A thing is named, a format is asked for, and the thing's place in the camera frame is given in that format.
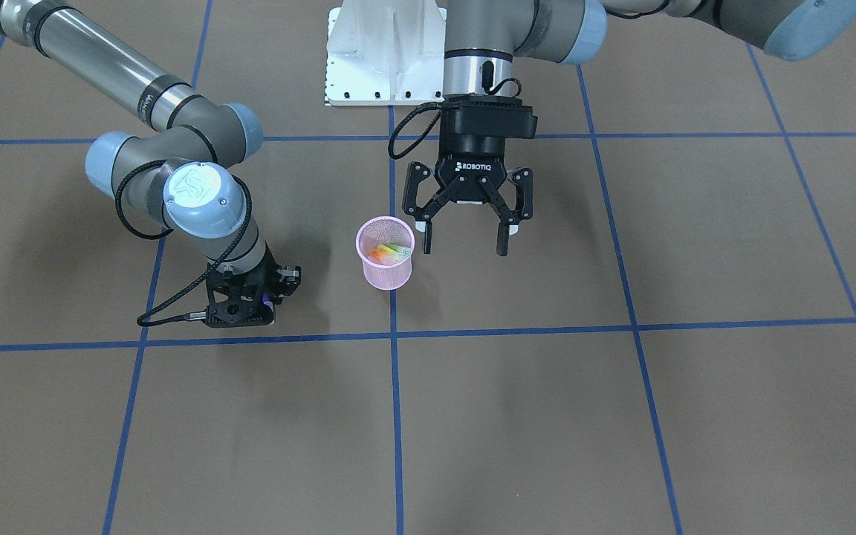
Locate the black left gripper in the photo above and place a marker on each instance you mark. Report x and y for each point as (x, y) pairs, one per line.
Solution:
(472, 165)

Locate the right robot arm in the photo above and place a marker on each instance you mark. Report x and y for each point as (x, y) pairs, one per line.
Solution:
(177, 178)

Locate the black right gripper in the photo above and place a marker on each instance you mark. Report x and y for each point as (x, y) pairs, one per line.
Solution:
(289, 280)

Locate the green marker pen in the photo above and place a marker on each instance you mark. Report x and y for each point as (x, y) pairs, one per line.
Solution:
(400, 251)

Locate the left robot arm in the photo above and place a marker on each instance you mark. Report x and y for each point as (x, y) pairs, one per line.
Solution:
(485, 39)

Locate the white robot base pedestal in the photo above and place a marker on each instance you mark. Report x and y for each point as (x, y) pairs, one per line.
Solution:
(384, 53)

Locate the yellow marker pen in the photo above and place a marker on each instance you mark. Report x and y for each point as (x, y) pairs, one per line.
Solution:
(397, 259)

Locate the orange marker pen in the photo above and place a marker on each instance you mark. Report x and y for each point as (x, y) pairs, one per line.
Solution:
(381, 257)

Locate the purple marker pen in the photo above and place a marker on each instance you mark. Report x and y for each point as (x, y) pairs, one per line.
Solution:
(268, 309)

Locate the pink mesh pen holder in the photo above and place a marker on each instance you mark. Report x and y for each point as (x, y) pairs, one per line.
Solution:
(385, 230)

